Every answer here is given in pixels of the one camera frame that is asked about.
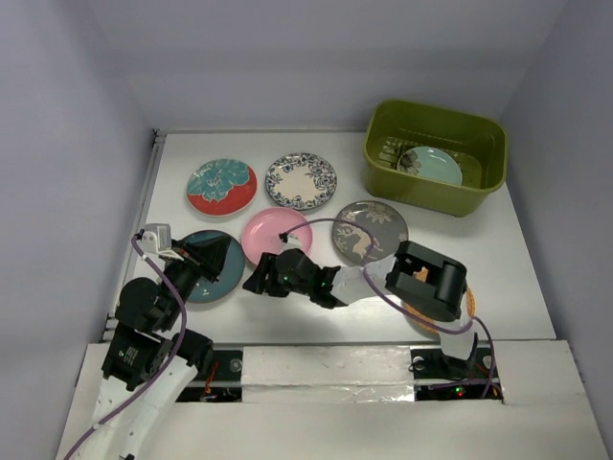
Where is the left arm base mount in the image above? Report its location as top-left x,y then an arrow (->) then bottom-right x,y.
177,348 -> 243,403

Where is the green plastic bin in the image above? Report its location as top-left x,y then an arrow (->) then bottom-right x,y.
363,99 -> 509,217

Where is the dark teal plate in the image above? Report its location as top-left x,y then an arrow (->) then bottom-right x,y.
183,230 -> 245,304

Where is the white foil covered bar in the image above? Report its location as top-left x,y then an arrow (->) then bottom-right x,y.
240,345 -> 415,403

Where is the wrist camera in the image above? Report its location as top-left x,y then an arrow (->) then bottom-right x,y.
132,223 -> 182,260
279,232 -> 303,251

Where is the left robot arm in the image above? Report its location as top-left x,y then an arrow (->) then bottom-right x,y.
64,229 -> 232,459

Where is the mint green flower plate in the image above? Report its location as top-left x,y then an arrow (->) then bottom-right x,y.
397,146 -> 463,185

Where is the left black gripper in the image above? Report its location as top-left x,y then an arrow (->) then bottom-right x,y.
160,233 -> 233,328

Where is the grey deer plate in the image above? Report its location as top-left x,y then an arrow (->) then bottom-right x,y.
331,200 -> 409,265

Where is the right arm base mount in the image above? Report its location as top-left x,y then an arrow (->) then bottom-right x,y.
408,346 -> 504,402

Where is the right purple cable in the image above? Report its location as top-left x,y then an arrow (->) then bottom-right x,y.
282,218 -> 502,399

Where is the orange woven round plate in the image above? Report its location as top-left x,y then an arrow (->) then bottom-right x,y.
401,268 -> 476,335

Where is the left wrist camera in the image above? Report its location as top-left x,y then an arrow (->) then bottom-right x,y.
132,223 -> 182,260

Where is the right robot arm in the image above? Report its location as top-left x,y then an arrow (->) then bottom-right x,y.
242,241 -> 478,381

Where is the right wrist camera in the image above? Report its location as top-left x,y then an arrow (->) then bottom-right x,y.
279,232 -> 303,251

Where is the blue white floral plate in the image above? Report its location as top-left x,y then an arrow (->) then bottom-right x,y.
264,152 -> 338,211

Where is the red teal floral plate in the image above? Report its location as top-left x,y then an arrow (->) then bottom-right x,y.
186,159 -> 258,218

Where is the pink plastic plate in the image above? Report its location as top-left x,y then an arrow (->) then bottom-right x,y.
240,207 -> 307,265

